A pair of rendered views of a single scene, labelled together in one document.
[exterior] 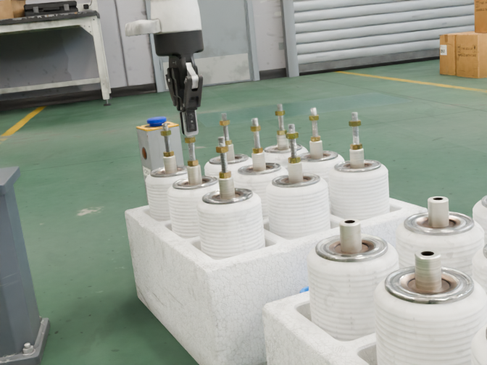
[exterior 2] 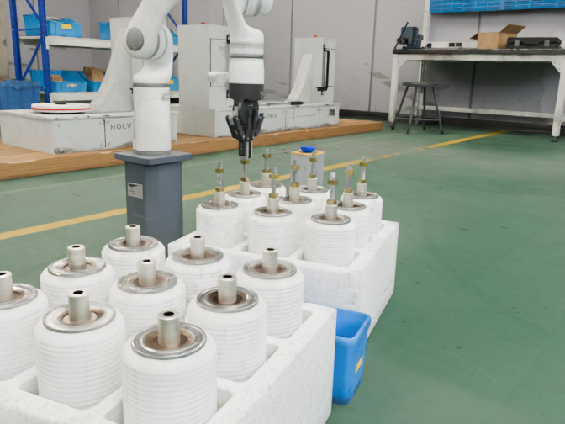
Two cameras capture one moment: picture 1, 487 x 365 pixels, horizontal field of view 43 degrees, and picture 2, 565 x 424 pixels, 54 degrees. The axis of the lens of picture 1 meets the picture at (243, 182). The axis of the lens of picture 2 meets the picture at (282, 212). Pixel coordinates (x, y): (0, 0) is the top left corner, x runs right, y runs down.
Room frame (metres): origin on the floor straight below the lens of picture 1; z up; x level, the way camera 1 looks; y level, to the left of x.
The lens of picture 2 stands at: (0.22, -0.87, 0.52)
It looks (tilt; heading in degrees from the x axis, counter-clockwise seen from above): 14 degrees down; 47
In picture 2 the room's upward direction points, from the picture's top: 2 degrees clockwise
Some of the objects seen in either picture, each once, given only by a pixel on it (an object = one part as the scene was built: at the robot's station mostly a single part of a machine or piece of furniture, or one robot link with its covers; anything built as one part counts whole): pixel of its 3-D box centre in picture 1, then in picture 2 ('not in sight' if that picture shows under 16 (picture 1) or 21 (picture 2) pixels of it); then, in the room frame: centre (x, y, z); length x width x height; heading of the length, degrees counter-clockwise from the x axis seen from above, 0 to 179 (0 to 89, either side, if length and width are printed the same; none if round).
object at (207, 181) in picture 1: (195, 183); (244, 193); (0.97, 0.08, 0.25); 0.08 x 0.08 x 0.01
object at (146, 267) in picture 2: not in sight; (147, 272); (0.54, -0.26, 0.26); 0.02 x 0.02 x 0.03
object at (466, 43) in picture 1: (482, 53); not in sight; (4.38, -1.78, 0.15); 0.30 x 0.24 x 0.30; 8
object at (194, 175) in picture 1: (194, 175); (244, 188); (0.97, 0.08, 0.26); 0.02 x 0.02 x 0.03
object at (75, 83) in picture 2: not in sight; (58, 81); (2.46, 5.07, 0.36); 0.50 x 0.38 x 0.21; 101
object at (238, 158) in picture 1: (228, 160); (312, 189); (1.13, 0.02, 0.25); 0.08 x 0.08 x 0.01
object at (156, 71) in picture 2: not in sight; (150, 56); (0.95, 0.44, 0.54); 0.09 x 0.09 x 0.17; 22
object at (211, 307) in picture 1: (268, 257); (292, 270); (1.02, -0.03, 0.09); 0.39 x 0.39 x 0.18; 26
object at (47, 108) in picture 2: not in sight; (60, 108); (1.40, 2.24, 0.29); 0.30 x 0.30 x 0.06
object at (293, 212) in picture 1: (300, 236); (271, 256); (0.92, -0.08, 0.16); 0.10 x 0.10 x 0.18
